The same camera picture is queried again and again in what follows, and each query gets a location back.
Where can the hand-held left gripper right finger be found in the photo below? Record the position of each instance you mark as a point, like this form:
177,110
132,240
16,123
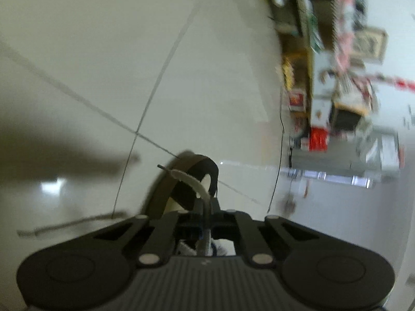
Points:
214,220

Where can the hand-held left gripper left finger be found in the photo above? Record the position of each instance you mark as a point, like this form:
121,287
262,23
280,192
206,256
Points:
201,220

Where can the grey shoelace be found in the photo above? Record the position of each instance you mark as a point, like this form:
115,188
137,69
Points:
191,179

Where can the black and beige shoe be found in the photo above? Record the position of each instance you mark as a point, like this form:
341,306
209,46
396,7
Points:
201,167

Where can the red bag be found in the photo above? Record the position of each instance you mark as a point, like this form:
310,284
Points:
318,139

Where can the red picture card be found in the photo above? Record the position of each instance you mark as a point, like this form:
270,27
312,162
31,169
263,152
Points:
297,100

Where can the egg tray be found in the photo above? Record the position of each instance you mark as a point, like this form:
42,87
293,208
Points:
288,71

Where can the long yellow wooden shelf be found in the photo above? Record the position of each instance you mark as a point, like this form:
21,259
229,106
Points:
308,39

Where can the framed picture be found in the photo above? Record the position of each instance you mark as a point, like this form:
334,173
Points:
369,45

